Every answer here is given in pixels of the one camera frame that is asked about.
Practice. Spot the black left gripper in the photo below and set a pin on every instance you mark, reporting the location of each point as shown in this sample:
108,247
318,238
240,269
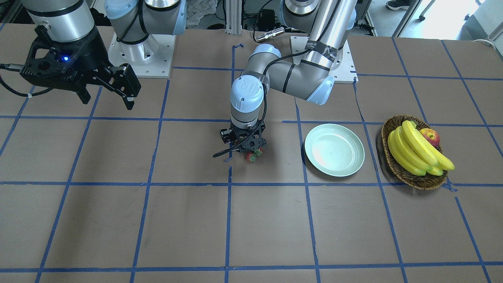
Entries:
225,135

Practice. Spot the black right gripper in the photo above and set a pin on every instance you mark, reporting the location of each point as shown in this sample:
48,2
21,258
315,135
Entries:
87,52

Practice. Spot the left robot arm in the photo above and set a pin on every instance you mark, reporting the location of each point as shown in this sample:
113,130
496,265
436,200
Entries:
327,22

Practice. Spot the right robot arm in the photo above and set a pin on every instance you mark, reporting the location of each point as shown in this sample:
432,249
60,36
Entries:
132,20

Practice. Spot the pale green plate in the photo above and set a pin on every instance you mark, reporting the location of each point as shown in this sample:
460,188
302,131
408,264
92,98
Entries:
334,150

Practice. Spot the yellow banana bunch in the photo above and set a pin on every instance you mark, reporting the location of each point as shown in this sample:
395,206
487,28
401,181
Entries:
414,153

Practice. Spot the brown wicker basket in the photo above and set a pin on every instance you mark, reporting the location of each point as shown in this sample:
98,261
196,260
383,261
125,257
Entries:
427,182

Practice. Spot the red yellow apple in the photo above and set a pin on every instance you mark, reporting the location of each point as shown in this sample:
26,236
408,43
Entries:
431,136

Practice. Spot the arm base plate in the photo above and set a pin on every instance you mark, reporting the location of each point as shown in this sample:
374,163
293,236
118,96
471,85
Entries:
149,59
343,70

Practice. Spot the aluminium frame post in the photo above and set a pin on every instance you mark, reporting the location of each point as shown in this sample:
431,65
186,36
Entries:
233,17

